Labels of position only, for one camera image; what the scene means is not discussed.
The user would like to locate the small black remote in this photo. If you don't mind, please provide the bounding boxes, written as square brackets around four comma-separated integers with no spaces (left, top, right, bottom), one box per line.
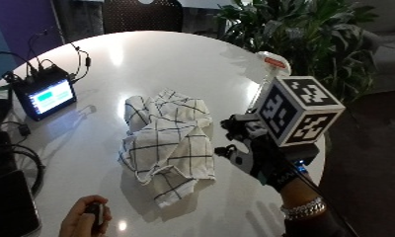
[83,201,106,229]

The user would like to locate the white cube with black markers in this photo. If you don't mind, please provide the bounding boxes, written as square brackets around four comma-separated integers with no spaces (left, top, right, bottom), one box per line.
[254,75,347,148]

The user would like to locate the white checked cloth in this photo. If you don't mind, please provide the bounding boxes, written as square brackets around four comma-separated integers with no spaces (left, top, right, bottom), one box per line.
[118,87,219,209]

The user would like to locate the black flat phone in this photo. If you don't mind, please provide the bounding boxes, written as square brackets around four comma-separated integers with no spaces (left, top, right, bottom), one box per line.
[0,169,45,237]

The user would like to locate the clear bottle with red label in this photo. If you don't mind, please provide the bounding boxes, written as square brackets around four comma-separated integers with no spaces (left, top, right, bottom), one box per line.
[247,50,294,113]

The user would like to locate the small black adapter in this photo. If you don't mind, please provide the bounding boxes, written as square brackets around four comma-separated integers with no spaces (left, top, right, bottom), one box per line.
[17,122,34,137]

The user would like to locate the green leafy plant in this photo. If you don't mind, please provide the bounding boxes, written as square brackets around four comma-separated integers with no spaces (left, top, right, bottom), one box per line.
[214,0,380,104]

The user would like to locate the small black display device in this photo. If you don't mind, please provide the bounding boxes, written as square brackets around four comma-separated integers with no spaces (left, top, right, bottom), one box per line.
[10,69,79,122]

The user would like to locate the grey sofa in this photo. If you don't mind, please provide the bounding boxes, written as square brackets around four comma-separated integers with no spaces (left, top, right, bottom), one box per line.
[359,29,395,95]

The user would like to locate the black perforated chair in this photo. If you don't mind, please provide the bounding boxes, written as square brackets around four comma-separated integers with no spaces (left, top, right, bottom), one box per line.
[100,0,186,35]

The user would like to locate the thick black looped cable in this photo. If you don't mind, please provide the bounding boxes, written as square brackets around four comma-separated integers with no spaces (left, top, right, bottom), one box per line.
[0,143,47,199]

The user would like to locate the silver chain bracelet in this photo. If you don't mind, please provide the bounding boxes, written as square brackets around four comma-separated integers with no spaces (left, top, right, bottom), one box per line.
[279,196,330,221]

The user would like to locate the black glove cable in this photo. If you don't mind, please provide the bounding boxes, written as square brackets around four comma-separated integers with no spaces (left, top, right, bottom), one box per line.
[296,163,362,237]

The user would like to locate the thin black cable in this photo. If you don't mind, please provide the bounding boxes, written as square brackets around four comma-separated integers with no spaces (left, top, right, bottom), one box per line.
[26,27,94,84]

